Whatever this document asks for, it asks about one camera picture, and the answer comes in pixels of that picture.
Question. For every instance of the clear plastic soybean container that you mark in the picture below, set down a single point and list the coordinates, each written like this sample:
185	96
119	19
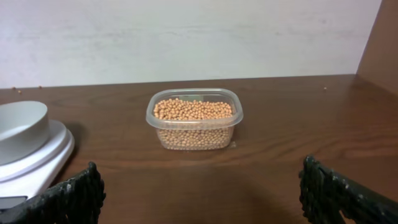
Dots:
194	119

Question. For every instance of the grey bowl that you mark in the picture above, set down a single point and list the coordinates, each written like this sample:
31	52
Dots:
24	129

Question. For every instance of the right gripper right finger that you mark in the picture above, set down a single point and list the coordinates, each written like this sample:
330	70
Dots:
329	197

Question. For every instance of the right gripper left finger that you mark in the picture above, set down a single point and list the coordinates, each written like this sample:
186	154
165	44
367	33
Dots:
76	200

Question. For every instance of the white digital kitchen scale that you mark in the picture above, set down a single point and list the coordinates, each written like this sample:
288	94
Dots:
32	175

